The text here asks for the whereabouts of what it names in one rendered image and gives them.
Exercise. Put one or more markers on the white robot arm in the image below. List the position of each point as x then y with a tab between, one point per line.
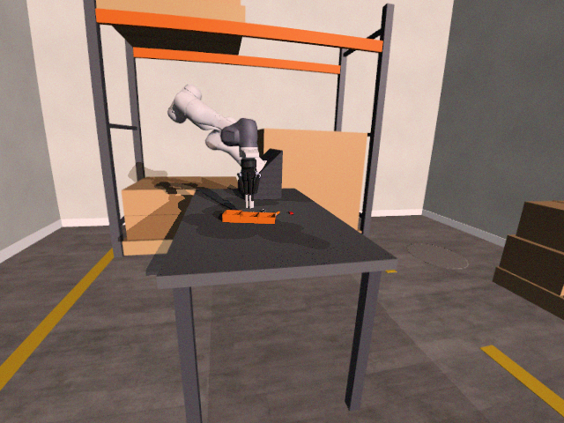
238	137

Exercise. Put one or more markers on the orange rack of bins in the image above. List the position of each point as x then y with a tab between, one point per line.
249	217

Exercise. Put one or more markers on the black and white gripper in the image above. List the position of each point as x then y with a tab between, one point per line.
249	172

